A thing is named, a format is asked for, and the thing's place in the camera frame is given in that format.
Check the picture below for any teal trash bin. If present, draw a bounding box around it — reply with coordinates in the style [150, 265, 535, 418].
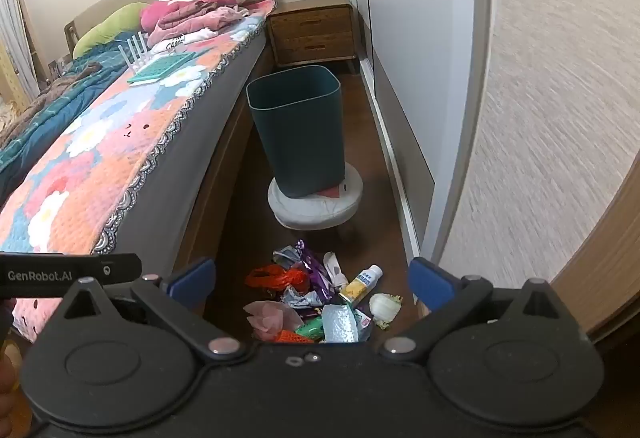
[246, 65, 347, 200]

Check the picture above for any white red packet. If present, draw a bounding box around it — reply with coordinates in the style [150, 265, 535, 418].
[352, 308, 374, 342]

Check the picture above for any purple snack bag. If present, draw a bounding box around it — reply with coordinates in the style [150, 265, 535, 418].
[295, 239, 342, 305]

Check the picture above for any orange net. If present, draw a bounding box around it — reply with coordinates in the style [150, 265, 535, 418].
[272, 329, 316, 345]

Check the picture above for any teal grid board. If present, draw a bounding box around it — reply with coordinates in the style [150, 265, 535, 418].
[126, 50, 199, 85]

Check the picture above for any maroon folded garment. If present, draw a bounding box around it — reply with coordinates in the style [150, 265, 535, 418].
[192, 0, 237, 17]

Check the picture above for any orange mesh bag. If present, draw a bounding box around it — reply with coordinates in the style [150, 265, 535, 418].
[245, 266, 311, 292]

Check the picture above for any silver blue wrapper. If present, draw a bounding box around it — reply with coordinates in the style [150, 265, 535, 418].
[272, 245, 306, 269]

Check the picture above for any bed with floral blanket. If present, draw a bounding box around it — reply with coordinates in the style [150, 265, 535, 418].
[0, 0, 278, 334]

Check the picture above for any wooden bed frame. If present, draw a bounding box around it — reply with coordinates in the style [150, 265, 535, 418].
[64, 0, 278, 319]

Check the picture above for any teal quilt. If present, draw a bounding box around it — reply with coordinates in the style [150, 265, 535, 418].
[0, 43, 132, 204]

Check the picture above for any pink plush blanket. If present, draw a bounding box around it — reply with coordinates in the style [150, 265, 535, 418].
[140, 0, 249, 31]

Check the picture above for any grey mattress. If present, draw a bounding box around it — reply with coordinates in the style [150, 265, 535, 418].
[92, 35, 268, 269]

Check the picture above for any yellow milk bottle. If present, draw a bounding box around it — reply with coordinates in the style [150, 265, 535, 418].
[339, 264, 384, 307]

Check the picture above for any green packet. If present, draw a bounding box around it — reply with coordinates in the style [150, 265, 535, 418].
[295, 315, 326, 339]

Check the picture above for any green pillow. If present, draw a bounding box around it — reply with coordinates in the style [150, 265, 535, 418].
[72, 2, 151, 60]

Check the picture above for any pink plastic bag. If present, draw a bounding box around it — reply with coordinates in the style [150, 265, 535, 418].
[243, 300, 303, 343]

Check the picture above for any crumpled white wrapper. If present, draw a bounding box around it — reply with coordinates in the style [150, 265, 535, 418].
[369, 293, 404, 330]

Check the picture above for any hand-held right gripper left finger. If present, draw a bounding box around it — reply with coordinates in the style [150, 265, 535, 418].
[59, 257, 252, 365]

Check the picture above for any wooden nightstand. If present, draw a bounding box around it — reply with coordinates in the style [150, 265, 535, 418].
[267, 0, 362, 74]

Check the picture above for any white peg rack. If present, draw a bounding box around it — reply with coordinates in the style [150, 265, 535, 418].
[117, 32, 151, 72]

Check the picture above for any white wardrobe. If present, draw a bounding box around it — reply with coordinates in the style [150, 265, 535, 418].
[337, 0, 494, 265]

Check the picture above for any light curtain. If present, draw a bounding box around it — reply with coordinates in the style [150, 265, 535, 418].
[0, 0, 41, 99]

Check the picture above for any wooden door frame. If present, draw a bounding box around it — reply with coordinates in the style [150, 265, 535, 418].
[550, 163, 640, 345]

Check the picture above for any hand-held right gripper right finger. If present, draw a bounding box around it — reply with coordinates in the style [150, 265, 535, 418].
[379, 257, 577, 363]

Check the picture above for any pink folded garment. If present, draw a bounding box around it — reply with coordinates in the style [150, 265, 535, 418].
[147, 7, 251, 44]

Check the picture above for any grey white plastic bag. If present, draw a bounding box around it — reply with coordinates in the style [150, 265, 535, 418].
[320, 303, 362, 344]

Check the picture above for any silver foil wrapper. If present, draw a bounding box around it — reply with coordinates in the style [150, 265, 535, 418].
[282, 285, 326, 314]

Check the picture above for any white printed garment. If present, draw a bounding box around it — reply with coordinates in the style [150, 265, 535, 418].
[150, 28, 219, 55]

